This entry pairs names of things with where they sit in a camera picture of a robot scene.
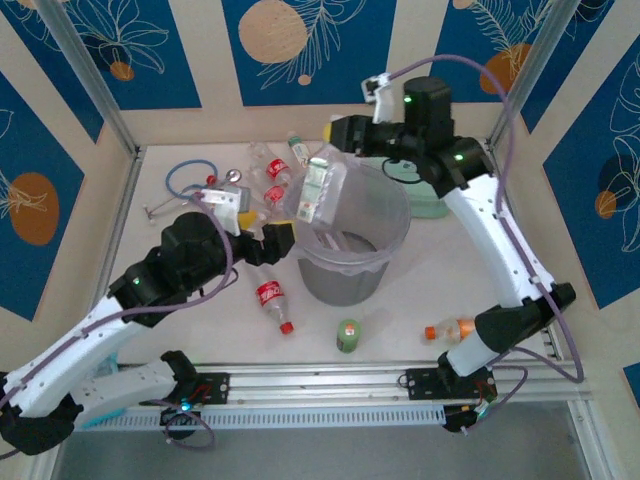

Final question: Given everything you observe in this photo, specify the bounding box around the green can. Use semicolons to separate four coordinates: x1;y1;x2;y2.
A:
335;318;364;355

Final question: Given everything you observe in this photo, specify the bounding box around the grey plastic bin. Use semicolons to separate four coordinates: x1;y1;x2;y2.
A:
295;159;412;307

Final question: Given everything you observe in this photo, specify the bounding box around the mint green case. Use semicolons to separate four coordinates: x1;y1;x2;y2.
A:
382;155;451;221

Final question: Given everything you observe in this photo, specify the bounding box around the white slotted cable duct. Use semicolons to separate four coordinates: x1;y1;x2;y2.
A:
74;403;446;432

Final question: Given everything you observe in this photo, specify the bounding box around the clear unlabelled plastic bottle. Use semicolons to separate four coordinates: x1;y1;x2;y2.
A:
248;141;271;184

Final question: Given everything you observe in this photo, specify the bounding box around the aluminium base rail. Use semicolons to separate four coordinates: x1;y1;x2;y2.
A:
114;360;591;405

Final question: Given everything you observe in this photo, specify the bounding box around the large clear bottle green label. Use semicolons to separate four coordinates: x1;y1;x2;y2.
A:
294;153;351;226

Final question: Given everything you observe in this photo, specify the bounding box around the aluminium side rail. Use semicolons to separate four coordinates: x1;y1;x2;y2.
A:
487;139;609;480
24;144;147;480

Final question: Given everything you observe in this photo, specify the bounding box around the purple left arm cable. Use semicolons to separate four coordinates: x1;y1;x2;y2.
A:
0;192;241;459

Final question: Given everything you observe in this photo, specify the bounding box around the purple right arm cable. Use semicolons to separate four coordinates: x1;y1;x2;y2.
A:
388;54;586;436

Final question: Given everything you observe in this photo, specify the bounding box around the small clear bottle green band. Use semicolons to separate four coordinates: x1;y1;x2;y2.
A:
286;135;311;169

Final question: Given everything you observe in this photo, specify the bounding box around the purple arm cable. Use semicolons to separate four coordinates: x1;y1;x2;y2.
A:
0;192;241;459
388;54;586;436

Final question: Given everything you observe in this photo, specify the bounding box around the aluminium frame post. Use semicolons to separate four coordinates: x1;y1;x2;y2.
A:
487;0;589;149
34;0;144;157

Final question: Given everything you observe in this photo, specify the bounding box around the orange label orange cap bottle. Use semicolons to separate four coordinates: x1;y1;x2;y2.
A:
424;315;479;346

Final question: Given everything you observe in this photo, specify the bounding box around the red label clear plastic bottle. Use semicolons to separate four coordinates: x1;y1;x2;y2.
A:
264;155;296;185
260;183;287;221
252;264;296;336

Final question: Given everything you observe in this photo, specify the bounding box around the blue tube stethoscope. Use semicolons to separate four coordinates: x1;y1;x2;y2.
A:
141;158;245;225

